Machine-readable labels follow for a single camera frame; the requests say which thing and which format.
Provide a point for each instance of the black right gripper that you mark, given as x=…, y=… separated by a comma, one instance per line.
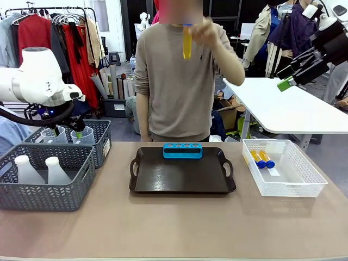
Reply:
x=334, y=43

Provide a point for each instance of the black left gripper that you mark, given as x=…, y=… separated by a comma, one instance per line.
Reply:
x=77, y=122

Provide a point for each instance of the clear plastic measuring beaker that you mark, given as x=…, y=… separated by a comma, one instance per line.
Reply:
x=50, y=137
x=87, y=137

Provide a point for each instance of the white plastic conical flask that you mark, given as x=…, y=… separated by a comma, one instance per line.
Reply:
x=27, y=174
x=57, y=175

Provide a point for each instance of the yellow tube with blue cap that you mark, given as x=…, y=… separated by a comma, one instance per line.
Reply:
x=187, y=43
x=270, y=164
x=261, y=164

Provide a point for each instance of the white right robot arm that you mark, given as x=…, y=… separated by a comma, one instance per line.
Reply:
x=333, y=13

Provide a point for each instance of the person's left forearm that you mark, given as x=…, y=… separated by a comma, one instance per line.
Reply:
x=231, y=65

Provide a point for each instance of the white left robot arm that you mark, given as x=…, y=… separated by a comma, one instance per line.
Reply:
x=38, y=68

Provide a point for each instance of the person's right forearm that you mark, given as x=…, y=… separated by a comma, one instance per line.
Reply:
x=142, y=114

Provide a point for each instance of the person's left hand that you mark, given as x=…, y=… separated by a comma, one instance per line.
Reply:
x=206, y=31

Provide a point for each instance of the person in grey trousers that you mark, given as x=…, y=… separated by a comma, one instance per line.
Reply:
x=334, y=81

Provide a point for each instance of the grey woven basket with label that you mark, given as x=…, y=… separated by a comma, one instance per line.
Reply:
x=102, y=130

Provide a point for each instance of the person in navy jacket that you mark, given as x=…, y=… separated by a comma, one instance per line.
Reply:
x=293, y=35

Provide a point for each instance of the white background table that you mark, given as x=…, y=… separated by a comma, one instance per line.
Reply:
x=285, y=108

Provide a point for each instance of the person in blue shirt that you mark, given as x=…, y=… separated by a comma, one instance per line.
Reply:
x=13, y=133

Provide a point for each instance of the grey storage bin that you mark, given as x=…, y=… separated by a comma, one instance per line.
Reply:
x=115, y=107

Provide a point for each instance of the slanted grey paper roll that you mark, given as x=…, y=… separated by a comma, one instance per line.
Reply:
x=99, y=85

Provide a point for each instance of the red pleated hanging dress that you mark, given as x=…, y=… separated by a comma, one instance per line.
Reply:
x=79, y=76

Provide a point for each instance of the person in beige coat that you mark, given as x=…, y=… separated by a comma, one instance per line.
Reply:
x=261, y=35

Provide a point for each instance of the crouching person in grey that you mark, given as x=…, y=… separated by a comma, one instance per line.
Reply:
x=131, y=111

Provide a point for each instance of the tall grey paper roll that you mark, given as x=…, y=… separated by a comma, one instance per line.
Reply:
x=114, y=81

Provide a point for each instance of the large grey woven basket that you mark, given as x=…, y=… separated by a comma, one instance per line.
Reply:
x=40, y=197

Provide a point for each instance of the white laptop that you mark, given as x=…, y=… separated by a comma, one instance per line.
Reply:
x=248, y=31

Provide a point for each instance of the white paper roll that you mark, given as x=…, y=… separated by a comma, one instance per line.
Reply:
x=130, y=88

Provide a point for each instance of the black hanging jacket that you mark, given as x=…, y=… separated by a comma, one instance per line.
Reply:
x=58, y=49

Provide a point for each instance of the black step stool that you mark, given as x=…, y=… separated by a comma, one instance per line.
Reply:
x=114, y=58

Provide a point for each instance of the brown cardboard box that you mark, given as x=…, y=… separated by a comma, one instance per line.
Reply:
x=231, y=114

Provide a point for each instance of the beige hanging garment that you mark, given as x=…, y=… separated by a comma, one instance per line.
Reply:
x=93, y=40

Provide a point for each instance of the clear water bottle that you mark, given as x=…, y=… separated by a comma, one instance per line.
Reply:
x=132, y=62

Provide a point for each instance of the grey hanging garment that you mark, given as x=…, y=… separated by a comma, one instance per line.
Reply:
x=9, y=40

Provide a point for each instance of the white label strip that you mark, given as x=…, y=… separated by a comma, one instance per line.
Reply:
x=273, y=171

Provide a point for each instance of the person in beige sweater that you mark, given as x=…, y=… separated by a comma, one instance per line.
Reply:
x=174, y=92

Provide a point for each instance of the blue test tube rack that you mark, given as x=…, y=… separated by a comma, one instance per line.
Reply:
x=183, y=153

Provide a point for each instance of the white perforated plastic basket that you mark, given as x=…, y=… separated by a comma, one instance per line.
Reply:
x=293, y=187

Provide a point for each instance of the dark brown serving tray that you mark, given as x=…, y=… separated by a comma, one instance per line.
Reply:
x=182, y=176

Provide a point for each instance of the black clothes rack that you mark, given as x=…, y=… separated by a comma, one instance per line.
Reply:
x=54, y=9

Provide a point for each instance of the person in red hoodie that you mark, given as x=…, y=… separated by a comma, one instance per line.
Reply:
x=156, y=16

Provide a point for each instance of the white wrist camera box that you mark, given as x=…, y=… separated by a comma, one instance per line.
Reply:
x=310, y=11

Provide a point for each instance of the green cart frame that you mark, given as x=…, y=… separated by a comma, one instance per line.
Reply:
x=240, y=127

